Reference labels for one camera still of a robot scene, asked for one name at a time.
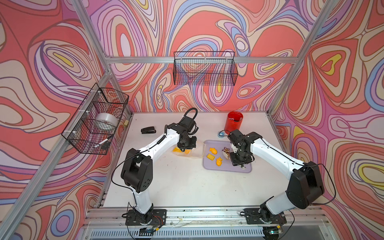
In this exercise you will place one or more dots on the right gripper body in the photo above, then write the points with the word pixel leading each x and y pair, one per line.
pixel 242 155

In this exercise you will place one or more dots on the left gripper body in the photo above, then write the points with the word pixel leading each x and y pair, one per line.
pixel 189 142

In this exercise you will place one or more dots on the brown star cookie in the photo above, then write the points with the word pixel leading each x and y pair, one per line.
pixel 226 151

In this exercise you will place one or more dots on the clear resealable plastic bag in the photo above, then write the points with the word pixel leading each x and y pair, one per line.
pixel 195 153

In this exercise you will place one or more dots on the orange fish cookie top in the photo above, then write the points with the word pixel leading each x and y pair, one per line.
pixel 213 151

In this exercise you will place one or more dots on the orange fish cookie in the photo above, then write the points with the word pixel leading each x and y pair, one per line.
pixel 219 162
pixel 213 151

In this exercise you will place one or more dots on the orange fish cookie bottom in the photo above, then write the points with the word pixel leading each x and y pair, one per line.
pixel 219 162

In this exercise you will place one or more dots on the square yellow cracker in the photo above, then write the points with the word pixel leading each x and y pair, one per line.
pixel 211 157

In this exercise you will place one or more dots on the metal silicone-tipped tongs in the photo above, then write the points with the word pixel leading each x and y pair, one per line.
pixel 228 162

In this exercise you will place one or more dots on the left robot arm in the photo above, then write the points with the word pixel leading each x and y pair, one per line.
pixel 138 168

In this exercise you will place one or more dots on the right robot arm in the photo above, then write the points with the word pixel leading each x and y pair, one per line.
pixel 305 179

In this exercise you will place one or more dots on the red cylindrical cup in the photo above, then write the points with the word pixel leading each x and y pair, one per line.
pixel 233 122

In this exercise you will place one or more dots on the blue tape roll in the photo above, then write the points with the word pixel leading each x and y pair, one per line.
pixel 222 134

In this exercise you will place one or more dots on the lavender plastic tray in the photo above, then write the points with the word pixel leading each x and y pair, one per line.
pixel 219 146

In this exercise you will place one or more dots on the black stapler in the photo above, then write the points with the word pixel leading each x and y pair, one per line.
pixel 148 130

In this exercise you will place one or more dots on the grey tape roll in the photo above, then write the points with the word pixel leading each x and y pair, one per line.
pixel 106 122

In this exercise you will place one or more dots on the white marker in basket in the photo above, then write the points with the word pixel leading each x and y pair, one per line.
pixel 101 143

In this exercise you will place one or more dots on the back black wire basket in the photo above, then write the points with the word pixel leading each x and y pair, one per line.
pixel 205 68

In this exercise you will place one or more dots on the black wire basket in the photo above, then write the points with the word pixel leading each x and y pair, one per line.
pixel 82 133
pixel 205 68

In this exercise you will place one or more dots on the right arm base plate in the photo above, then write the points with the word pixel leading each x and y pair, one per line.
pixel 257 216

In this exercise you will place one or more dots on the left black wire basket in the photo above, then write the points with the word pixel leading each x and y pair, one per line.
pixel 82 133

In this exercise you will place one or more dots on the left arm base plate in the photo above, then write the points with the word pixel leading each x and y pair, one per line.
pixel 156 218

